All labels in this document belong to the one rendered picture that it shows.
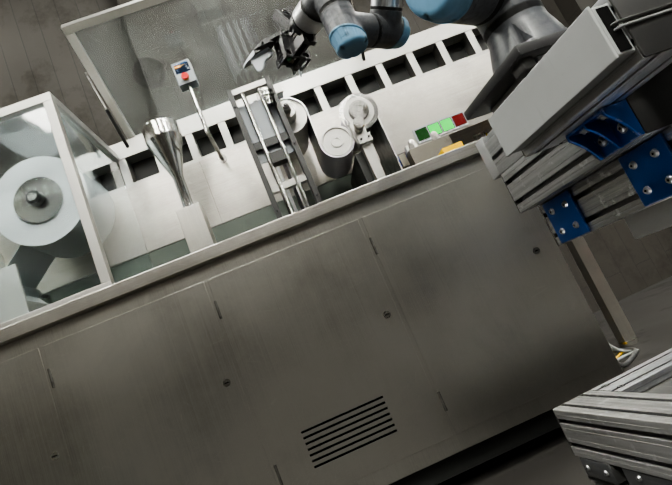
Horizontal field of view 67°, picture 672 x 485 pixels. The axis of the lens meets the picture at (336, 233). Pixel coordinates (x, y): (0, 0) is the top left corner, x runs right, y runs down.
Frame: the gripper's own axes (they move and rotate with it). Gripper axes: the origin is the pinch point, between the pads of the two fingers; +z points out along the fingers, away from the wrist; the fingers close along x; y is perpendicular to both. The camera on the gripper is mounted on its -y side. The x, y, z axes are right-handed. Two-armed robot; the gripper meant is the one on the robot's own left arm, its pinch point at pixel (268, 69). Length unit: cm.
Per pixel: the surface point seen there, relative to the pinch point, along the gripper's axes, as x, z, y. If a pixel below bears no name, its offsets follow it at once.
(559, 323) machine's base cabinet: 69, -7, 85
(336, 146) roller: 43, 34, 2
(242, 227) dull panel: 25, 86, 11
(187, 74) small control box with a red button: 3, 56, -41
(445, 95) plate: 109, 28, -23
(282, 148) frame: 20.3, 34.0, 3.7
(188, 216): -3, 71, 11
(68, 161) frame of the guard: -41, 60, -5
